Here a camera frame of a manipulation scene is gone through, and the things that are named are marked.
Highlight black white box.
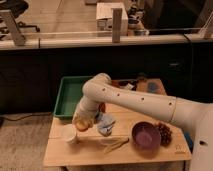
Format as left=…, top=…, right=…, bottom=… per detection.
left=124, top=83, right=137, bottom=91

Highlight bunch of dark grapes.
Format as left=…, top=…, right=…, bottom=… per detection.
left=157, top=123, right=172, bottom=146

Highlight dark small jar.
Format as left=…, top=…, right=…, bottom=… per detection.
left=137, top=73, right=147, bottom=82

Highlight orange bowl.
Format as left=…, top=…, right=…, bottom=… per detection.
left=111, top=80, right=120, bottom=88

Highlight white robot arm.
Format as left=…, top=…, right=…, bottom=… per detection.
left=72, top=73, right=213, bottom=171

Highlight blue small cup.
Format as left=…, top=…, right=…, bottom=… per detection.
left=147, top=82, right=158, bottom=93

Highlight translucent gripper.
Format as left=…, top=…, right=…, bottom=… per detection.
left=72, top=113, right=95, bottom=131

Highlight wooden post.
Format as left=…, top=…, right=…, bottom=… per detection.
left=112, top=8, right=122, bottom=43

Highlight white cardboard box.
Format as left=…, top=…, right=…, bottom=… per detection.
left=96, top=2, right=128, bottom=36

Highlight red small object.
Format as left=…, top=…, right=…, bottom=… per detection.
left=99, top=103, right=106, bottom=112

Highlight orange apple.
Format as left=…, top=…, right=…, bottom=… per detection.
left=75, top=122, right=88, bottom=132

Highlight purple bowl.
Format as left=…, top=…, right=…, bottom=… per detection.
left=132, top=122, right=161, bottom=150

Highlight light blue cloth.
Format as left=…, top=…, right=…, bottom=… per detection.
left=97, top=113, right=116, bottom=136

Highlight white paper cup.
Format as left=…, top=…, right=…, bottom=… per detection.
left=61, top=124, right=78, bottom=144

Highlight green plastic tray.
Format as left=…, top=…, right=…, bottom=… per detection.
left=53, top=76, right=91, bottom=119

